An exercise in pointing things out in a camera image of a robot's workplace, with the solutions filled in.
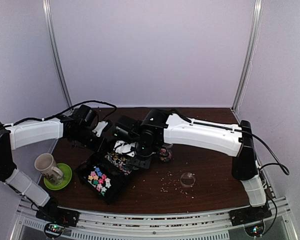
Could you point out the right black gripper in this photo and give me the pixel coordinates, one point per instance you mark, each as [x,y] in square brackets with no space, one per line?
[145,164]

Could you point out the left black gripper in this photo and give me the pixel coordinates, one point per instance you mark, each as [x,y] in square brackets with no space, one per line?
[97,148]

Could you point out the clear plastic jar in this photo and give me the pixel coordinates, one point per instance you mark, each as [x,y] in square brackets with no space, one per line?
[165,153]

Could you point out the black three-compartment candy bin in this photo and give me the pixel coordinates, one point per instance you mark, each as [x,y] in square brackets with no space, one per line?
[107,174]

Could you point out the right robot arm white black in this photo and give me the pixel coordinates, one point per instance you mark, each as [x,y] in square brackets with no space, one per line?
[141,139]

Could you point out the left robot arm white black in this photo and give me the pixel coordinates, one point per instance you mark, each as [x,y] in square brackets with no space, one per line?
[78,127]

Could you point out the green saucer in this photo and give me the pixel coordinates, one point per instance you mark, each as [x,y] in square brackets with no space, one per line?
[66,178]

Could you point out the beige ceramic mug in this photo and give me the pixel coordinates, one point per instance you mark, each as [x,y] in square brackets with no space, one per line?
[47,166]

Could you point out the clear plastic jar lid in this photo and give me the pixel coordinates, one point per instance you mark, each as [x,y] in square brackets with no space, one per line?
[187,179]

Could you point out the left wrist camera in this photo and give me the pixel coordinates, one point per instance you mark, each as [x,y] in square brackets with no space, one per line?
[102,127]

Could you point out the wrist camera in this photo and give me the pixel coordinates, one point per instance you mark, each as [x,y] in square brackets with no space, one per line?
[102,127]
[124,148]

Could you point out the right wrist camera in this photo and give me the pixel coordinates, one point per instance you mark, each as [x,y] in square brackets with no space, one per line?
[124,148]

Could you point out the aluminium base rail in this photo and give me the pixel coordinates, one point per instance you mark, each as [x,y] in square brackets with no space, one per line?
[207,225]

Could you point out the left aluminium frame post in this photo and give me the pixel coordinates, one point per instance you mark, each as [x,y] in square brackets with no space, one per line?
[55,53]

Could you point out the aluminium frame post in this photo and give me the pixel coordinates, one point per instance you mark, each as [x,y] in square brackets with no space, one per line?
[247,63]
[55,53]

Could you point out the right aluminium frame post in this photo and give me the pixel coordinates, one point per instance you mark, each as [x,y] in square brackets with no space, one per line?
[247,63]

